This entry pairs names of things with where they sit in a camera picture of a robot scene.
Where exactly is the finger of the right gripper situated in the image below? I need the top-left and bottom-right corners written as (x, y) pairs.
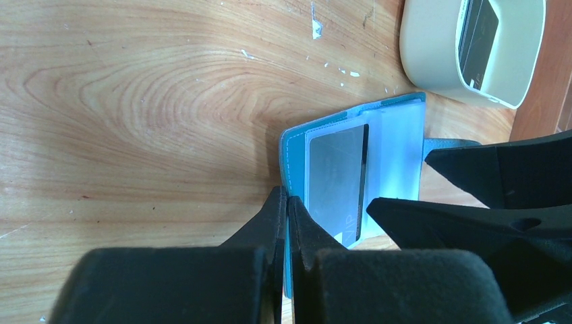
top-left (366, 198), bottom-right (571, 318)
top-left (425, 130), bottom-right (571, 209)

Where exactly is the beige oval tray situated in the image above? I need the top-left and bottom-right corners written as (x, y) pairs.
top-left (399, 0), bottom-right (547, 109)

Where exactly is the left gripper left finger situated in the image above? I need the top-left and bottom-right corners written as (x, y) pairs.
top-left (49, 186), bottom-right (287, 323)

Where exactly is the blue card holder wallet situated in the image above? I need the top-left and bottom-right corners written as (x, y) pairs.
top-left (277, 92), bottom-right (476, 299)

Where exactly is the black card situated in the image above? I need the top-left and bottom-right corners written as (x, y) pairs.
top-left (459, 0), bottom-right (498, 90)

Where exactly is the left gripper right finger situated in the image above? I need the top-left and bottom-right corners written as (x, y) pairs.
top-left (287, 196), bottom-right (512, 323)

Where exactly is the grey card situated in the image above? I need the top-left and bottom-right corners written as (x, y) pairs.
top-left (306, 124), bottom-right (369, 248)

